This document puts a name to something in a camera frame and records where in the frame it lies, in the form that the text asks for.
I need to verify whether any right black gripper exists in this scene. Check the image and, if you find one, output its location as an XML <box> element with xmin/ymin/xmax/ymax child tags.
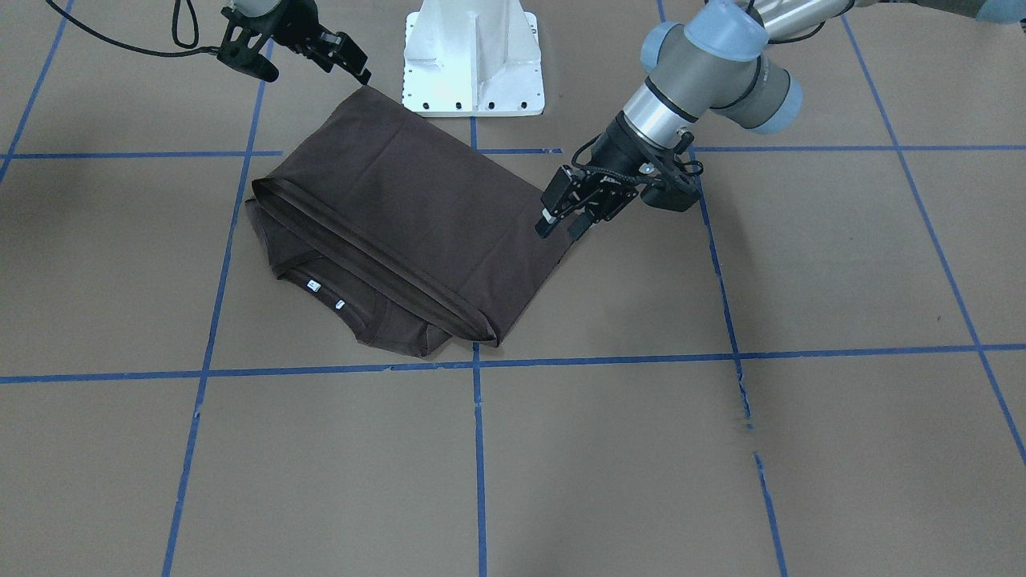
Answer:
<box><xmin>265</xmin><ymin>1</ymin><xmax>373</xmax><ymax>87</ymax></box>

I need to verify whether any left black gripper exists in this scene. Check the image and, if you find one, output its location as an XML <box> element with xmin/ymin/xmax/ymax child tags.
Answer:
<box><xmin>535</xmin><ymin>112</ymin><xmax>655</xmax><ymax>244</ymax></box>

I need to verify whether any dark brown t-shirt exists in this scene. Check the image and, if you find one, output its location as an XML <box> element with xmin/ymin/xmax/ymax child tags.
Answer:
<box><xmin>244</xmin><ymin>87</ymin><xmax>571</xmax><ymax>358</ymax></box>

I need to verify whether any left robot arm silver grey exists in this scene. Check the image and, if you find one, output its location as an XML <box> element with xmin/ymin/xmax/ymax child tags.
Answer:
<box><xmin>535</xmin><ymin>1</ymin><xmax>865</xmax><ymax>240</ymax></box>

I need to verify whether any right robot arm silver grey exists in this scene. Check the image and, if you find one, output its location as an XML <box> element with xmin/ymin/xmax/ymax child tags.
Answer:
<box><xmin>218</xmin><ymin>1</ymin><xmax>373</xmax><ymax>87</ymax></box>

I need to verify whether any blue tape line rear crosswise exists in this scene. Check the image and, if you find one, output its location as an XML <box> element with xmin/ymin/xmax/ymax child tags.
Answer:
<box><xmin>2</xmin><ymin>143</ymin><xmax>1025</xmax><ymax>161</ymax></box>

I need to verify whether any blue tape line crosswise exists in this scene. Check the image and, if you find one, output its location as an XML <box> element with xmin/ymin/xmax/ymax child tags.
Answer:
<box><xmin>1</xmin><ymin>343</ymin><xmax>1025</xmax><ymax>385</ymax></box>
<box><xmin>2</xmin><ymin>143</ymin><xmax>1025</xmax><ymax>161</ymax></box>

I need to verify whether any blue tape line centre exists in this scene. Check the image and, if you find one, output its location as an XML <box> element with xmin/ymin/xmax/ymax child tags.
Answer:
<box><xmin>470</xmin><ymin>117</ymin><xmax>488</xmax><ymax>577</ymax></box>

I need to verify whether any blue tape line front crosswise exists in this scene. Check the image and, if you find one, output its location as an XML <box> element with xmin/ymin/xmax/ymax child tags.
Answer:
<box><xmin>1</xmin><ymin>343</ymin><xmax>1025</xmax><ymax>385</ymax></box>

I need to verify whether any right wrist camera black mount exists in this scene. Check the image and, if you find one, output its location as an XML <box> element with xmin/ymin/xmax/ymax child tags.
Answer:
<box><xmin>216</xmin><ymin>4</ymin><xmax>280</xmax><ymax>82</ymax></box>

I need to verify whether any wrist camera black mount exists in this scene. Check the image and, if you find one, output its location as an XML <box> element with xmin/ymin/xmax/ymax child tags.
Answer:
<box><xmin>639</xmin><ymin>129</ymin><xmax>704</xmax><ymax>211</ymax></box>
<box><xmin>216</xmin><ymin>4</ymin><xmax>280</xmax><ymax>82</ymax></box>

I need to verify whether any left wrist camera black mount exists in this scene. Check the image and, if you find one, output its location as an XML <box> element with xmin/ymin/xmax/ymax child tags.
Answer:
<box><xmin>639</xmin><ymin>129</ymin><xmax>704</xmax><ymax>211</ymax></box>

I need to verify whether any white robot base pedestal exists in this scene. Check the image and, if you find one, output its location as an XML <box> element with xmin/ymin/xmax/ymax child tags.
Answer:
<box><xmin>401</xmin><ymin>1</ymin><xmax>546</xmax><ymax>118</ymax></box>

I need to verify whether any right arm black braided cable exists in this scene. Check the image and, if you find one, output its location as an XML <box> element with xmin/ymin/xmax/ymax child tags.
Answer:
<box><xmin>46</xmin><ymin>0</ymin><xmax>225</xmax><ymax>59</ymax></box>

